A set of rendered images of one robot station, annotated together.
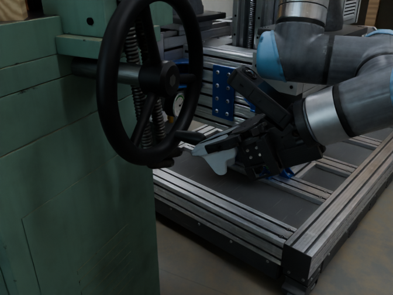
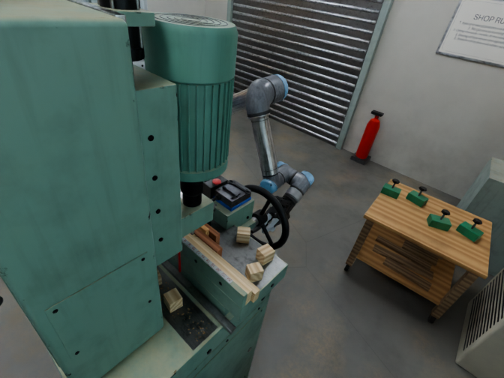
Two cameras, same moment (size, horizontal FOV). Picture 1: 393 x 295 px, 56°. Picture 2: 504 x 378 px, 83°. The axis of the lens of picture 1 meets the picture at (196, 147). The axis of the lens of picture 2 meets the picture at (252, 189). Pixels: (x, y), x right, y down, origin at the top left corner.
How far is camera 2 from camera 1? 120 cm
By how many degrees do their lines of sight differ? 67
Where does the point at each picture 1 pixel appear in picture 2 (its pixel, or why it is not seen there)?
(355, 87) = (302, 186)
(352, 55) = (287, 175)
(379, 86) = (307, 184)
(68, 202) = not seen: hidden behind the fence
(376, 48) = (290, 171)
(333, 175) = not seen: hidden behind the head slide
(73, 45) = not seen: hidden behind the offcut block
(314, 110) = (298, 196)
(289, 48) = (277, 183)
